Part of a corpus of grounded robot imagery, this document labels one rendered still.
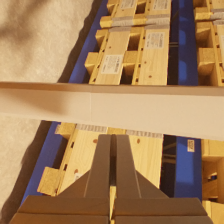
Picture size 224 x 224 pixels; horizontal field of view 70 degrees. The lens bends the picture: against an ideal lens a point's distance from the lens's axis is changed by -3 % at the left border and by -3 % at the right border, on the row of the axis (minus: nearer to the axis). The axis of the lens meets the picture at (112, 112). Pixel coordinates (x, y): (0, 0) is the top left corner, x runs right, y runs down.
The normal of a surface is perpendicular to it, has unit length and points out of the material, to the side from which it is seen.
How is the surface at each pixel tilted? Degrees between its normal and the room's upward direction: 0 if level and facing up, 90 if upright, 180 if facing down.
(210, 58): 90
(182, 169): 90
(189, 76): 90
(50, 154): 90
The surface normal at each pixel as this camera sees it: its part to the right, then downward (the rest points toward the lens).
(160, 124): -0.29, 0.25
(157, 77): -0.22, -0.48
